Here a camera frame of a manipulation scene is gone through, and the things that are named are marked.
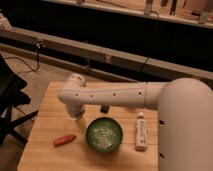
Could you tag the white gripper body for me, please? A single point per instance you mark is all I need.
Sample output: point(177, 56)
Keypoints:
point(80, 119)

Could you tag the white tube with label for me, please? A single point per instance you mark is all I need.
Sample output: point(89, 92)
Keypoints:
point(141, 143)

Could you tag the black office chair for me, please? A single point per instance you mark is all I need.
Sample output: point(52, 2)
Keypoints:
point(11, 95)

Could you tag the green ceramic bowl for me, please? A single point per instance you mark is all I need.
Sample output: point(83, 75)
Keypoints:
point(104, 135)

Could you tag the small black box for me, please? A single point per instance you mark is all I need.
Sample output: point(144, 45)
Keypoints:
point(104, 109)

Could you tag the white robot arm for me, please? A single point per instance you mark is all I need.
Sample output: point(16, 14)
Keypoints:
point(185, 115)

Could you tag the wooden table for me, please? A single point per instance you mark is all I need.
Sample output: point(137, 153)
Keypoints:
point(53, 122)

